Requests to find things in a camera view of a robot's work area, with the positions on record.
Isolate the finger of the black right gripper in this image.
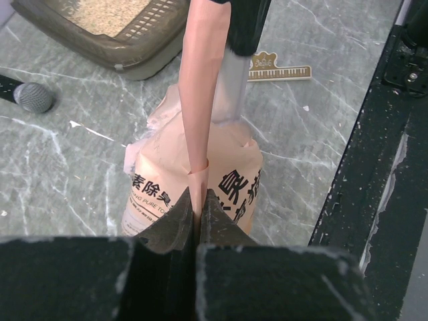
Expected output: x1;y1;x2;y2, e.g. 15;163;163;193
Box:
203;1;271;57

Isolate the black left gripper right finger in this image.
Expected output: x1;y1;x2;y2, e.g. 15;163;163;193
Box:
195;191;377;320

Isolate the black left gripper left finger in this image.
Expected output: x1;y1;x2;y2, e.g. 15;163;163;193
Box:
1;192;194;320

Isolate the clear plastic litter scoop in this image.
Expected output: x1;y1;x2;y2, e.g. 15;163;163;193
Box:
211;47;251;124

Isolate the orange cat litter bag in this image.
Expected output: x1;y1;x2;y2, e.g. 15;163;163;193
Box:
120;0;265;238

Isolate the brown plastic litter box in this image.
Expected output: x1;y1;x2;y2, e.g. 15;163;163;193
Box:
11;1;189;80

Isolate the beige clean litter pile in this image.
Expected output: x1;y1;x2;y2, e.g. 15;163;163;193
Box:
60;0;150;37

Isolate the black microphone with grey head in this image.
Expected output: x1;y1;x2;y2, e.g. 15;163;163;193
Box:
1;75;54;114

